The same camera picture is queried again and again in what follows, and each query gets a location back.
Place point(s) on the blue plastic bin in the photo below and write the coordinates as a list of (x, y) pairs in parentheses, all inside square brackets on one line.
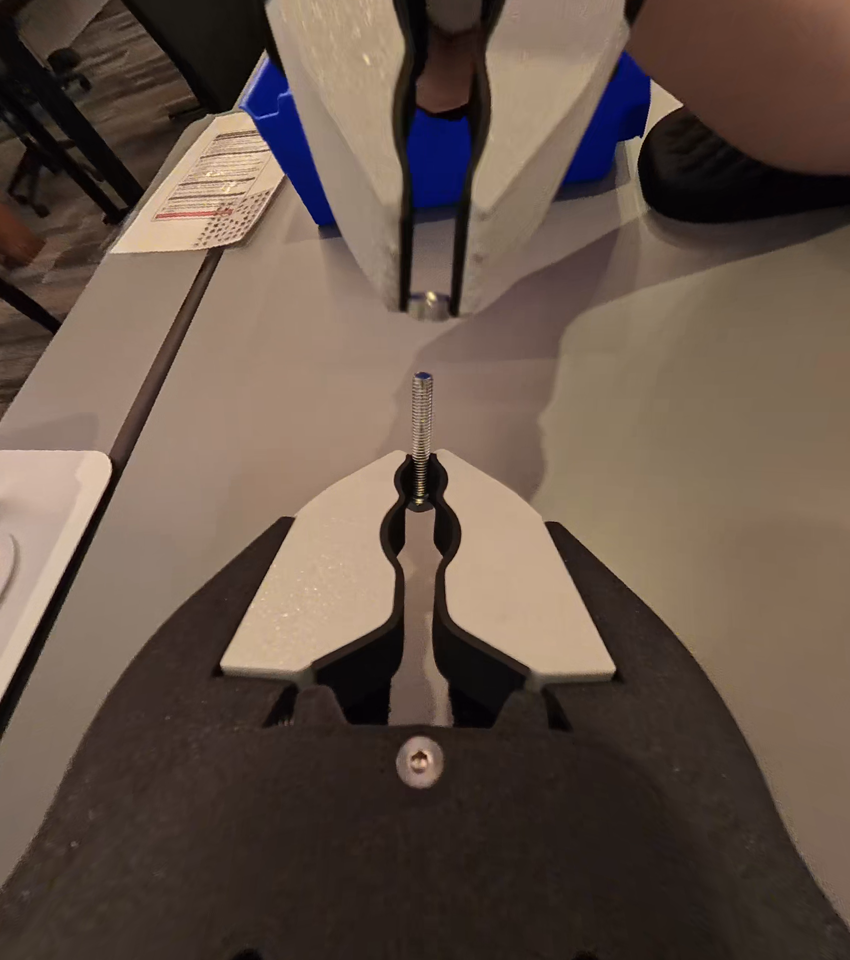
[(436, 165)]

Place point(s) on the white stand base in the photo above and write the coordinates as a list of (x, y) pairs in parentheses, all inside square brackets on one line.
[(42, 570)]

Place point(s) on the black swivel chair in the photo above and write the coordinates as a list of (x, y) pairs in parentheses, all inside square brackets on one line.
[(57, 112)]

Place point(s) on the laminated instruction sheet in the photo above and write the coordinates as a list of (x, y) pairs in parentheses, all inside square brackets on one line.
[(207, 195)]

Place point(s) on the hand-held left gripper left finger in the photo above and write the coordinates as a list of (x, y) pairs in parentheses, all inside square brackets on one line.
[(312, 592)]

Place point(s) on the person's right hand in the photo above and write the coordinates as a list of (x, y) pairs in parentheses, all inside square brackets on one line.
[(443, 75)]

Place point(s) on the small silver nut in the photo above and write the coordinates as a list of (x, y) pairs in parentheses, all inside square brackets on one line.
[(426, 306)]

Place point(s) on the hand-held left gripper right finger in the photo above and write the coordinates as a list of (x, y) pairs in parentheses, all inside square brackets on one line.
[(522, 592)]

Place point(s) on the small silver bolt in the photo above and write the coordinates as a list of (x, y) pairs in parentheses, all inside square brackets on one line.
[(422, 435)]

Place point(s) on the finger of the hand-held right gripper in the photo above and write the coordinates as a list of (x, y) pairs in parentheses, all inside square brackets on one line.
[(342, 112), (545, 112)]

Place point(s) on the person's right forearm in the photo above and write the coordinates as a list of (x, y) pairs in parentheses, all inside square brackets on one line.
[(770, 75)]

